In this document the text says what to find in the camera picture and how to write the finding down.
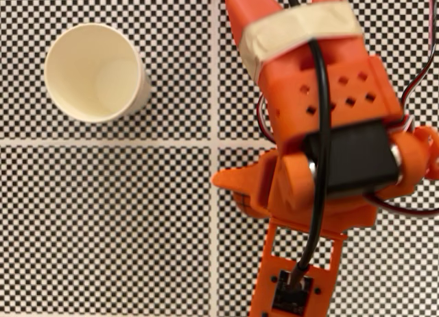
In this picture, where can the white paper cup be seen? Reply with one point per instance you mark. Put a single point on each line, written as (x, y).
(85, 73)

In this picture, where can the beige masking tape strip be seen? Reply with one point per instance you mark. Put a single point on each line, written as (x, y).
(291, 32)

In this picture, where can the black white checkerboard paper sheet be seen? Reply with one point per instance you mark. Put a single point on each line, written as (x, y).
(171, 22)
(394, 22)
(394, 279)
(103, 228)

